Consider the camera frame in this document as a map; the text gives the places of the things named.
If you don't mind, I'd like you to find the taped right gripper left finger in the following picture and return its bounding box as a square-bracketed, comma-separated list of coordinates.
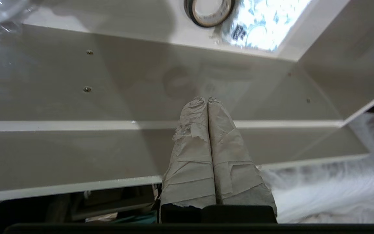
[159, 96, 217, 223]

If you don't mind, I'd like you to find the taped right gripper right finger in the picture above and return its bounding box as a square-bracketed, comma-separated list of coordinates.
[207, 97, 278, 215]

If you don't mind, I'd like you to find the dark adhesive tape roll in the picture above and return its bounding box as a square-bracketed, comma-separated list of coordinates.
[184, 0, 236, 28]

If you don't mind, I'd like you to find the blue patterned tissue pack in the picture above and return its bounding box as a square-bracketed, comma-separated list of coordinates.
[219, 0, 312, 52]

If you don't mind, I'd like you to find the white cabinet drawer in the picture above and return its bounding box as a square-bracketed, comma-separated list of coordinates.
[0, 0, 374, 204]

